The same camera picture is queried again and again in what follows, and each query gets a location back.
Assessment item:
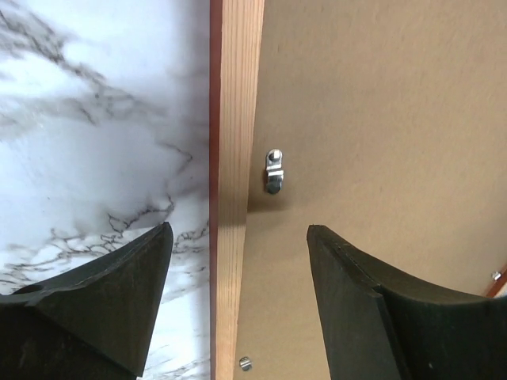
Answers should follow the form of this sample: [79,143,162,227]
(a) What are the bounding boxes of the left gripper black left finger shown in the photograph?
[1,222,173,380]

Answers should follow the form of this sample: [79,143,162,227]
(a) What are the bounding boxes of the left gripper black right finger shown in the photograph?
[307,225,506,380]

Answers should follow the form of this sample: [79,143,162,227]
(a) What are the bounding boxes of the brown cardboard backing board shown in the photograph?
[234,1,506,379]

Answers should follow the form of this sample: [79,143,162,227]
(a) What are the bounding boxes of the orange wooden picture frame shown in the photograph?
[210,1,506,379]

